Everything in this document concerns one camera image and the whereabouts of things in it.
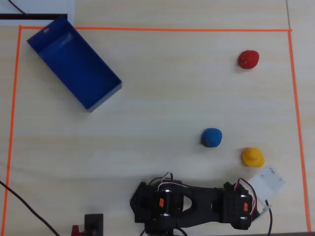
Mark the red rubber duck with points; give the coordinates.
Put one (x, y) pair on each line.
(248, 59)

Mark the blue rubber duck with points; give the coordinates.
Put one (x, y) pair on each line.
(212, 137)

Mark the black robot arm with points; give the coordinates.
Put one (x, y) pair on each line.
(197, 201)

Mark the blue plastic box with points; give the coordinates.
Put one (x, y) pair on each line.
(73, 66)

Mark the yellow rubber duck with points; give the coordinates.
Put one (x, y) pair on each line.
(253, 158)

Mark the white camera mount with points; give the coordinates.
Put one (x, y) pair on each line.
(267, 183)

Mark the orange tape strip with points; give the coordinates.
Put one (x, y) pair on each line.
(172, 29)
(12, 118)
(299, 132)

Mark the small black red device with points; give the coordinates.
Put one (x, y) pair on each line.
(94, 225)

